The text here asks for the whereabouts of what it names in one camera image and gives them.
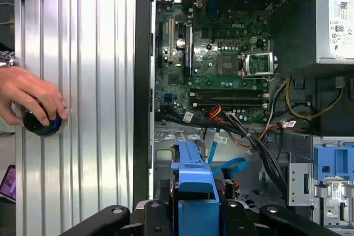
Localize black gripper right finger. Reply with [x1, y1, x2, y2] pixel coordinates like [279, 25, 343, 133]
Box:
[225, 200, 337, 236]

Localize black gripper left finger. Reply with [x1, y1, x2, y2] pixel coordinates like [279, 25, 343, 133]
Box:
[59, 200, 175, 236]

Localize hard disk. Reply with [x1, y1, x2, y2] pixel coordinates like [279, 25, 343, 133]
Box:
[169, 140, 228, 236]

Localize blue disk wire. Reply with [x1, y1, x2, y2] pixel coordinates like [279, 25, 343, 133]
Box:
[207, 127, 248, 179]

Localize round black tool blue ring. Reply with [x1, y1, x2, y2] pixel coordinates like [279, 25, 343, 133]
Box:
[23, 103, 63, 137]

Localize silver disk bay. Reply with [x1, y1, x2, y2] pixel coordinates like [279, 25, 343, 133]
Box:
[153, 122, 280, 201]

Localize black RAM slot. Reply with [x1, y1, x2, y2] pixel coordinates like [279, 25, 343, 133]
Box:
[189, 88, 270, 99]
[192, 99, 270, 110]

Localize beige expansion slot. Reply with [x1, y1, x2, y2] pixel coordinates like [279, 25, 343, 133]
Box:
[168, 17, 175, 63]

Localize person's bare hand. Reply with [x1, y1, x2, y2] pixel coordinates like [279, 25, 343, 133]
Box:
[0, 66, 69, 127]

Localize silver drive cage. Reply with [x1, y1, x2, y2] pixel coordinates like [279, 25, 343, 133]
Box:
[287, 136, 354, 232]

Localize blue drive latch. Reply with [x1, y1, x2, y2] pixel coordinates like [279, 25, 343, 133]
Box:
[314, 142, 354, 185]

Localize black PC case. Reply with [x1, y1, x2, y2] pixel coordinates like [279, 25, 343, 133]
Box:
[132, 0, 354, 236]

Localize purple smartphone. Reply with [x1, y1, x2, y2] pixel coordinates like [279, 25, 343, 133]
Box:
[0, 165, 17, 201]

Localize CPU socket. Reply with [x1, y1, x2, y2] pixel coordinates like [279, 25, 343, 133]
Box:
[217, 55, 239, 77]

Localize metal socket cover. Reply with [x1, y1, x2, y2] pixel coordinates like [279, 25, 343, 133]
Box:
[240, 51, 278, 78]

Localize silver chipset heatsink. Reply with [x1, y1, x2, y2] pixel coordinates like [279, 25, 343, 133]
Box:
[193, 43, 221, 62]

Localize green Dell motherboard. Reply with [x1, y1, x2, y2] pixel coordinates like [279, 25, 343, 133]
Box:
[154, 0, 272, 125]

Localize grey power supply unit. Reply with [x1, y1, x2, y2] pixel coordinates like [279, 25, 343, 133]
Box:
[269, 0, 354, 71]

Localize disk power wire black plug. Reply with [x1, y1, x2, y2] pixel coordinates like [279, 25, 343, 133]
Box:
[224, 179, 241, 200]

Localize black sleeved cable bundle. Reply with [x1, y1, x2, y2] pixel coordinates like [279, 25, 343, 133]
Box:
[165, 108, 289, 198]

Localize orange and red wires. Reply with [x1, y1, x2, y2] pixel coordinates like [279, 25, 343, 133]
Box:
[209, 105, 253, 151]

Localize yellow and black wires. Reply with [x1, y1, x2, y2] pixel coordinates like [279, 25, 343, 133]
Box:
[285, 77, 346, 121]

